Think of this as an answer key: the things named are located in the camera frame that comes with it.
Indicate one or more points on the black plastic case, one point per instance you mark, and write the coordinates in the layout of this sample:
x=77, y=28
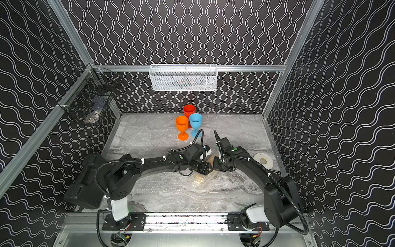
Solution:
x=84, y=192

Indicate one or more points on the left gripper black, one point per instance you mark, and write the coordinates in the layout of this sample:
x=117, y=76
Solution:
x=203, y=168

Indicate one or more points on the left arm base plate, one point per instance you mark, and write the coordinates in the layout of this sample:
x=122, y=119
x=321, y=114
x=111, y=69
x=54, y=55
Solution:
x=133, y=222

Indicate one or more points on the black wire basket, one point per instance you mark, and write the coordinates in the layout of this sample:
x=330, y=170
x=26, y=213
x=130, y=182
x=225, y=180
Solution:
x=92, y=99

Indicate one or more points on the blue glass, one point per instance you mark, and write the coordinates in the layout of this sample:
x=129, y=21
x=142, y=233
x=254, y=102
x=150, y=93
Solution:
x=195, y=121

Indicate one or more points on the yellow glass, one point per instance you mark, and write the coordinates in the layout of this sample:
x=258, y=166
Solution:
x=199, y=181

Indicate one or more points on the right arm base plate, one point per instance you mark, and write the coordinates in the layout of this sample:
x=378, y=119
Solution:
x=240, y=222

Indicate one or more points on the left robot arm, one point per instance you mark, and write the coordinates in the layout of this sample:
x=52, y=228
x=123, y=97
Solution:
x=119, y=208

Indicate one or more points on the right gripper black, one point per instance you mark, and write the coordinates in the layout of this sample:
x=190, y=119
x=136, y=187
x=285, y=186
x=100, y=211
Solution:
x=216, y=167

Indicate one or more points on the white wire basket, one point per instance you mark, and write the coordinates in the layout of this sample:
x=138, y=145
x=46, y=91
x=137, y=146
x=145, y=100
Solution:
x=183, y=77

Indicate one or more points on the orange glass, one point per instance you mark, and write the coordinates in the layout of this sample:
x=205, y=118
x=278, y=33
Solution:
x=182, y=123

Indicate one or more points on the white tape roll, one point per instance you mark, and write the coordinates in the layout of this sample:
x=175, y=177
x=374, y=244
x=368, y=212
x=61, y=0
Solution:
x=264, y=159

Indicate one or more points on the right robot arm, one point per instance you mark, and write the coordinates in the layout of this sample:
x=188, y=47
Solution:
x=281, y=204

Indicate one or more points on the red wine glass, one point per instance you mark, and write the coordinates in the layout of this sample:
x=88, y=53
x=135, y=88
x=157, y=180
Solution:
x=189, y=110

